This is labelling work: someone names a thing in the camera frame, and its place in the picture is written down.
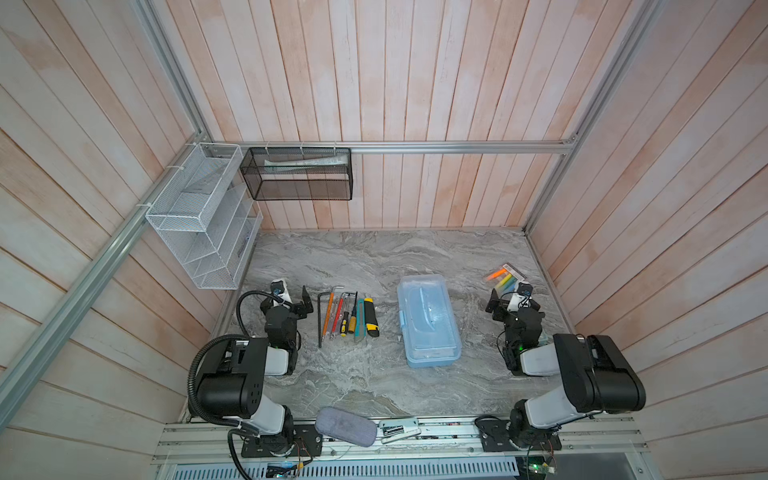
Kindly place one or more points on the blue plastic tool box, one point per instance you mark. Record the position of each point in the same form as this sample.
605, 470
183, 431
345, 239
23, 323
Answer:
429, 321

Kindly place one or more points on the white wire mesh shelf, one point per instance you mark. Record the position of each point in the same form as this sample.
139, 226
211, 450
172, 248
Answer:
206, 216

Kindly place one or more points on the black hex key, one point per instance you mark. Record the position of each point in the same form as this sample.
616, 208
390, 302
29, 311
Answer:
321, 297

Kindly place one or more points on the teal utility knife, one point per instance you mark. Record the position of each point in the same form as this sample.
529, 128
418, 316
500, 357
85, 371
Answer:
359, 324

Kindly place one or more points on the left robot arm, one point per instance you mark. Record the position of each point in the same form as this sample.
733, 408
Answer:
225, 382

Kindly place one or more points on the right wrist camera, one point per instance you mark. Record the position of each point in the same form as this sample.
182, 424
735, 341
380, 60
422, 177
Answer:
521, 296

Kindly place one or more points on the pack of coloured markers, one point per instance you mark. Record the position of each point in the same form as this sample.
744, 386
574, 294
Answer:
505, 278

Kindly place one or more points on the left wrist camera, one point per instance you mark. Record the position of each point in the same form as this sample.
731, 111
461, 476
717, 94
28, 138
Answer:
279, 289

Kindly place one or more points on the red handled hex key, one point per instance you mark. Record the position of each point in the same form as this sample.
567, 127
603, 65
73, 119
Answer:
335, 327

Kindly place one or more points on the yellow black screwdriver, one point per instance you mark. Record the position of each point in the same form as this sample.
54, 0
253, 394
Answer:
349, 317

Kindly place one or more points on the grey fabric pouch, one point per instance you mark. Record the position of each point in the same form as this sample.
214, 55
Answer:
346, 426

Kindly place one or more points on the black mesh wall basket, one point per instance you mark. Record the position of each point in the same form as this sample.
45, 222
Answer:
298, 173

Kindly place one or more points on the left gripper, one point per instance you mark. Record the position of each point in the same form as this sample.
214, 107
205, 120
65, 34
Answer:
291, 306

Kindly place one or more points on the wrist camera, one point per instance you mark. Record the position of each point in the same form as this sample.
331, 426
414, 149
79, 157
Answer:
521, 296
279, 289

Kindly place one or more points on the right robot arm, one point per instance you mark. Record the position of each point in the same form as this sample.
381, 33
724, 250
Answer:
595, 376

